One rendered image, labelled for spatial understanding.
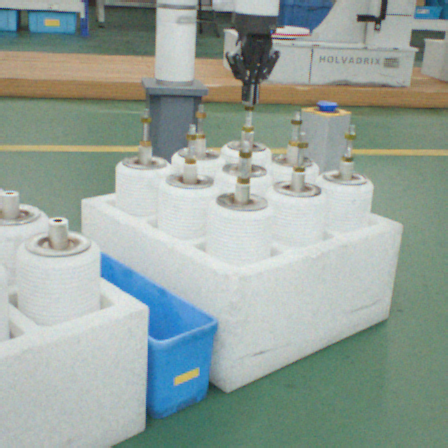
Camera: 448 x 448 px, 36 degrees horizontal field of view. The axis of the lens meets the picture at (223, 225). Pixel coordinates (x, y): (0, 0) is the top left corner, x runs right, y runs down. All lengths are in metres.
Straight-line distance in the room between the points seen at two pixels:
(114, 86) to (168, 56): 1.45
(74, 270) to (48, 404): 0.15
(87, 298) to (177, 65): 0.92
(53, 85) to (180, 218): 2.08
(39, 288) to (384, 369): 0.56
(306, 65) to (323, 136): 1.95
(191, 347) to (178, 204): 0.23
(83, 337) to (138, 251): 0.32
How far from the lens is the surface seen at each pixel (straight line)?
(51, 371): 0.80
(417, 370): 1.14
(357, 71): 3.39
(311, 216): 1.05
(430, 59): 4.07
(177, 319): 1.01
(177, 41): 1.63
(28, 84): 3.08
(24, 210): 0.94
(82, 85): 3.07
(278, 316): 1.02
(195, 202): 1.04
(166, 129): 1.65
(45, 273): 0.79
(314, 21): 5.74
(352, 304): 1.16
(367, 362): 1.13
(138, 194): 1.13
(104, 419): 0.88
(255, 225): 0.96
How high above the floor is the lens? 0.56
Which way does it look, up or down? 20 degrees down
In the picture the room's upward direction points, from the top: 4 degrees clockwise
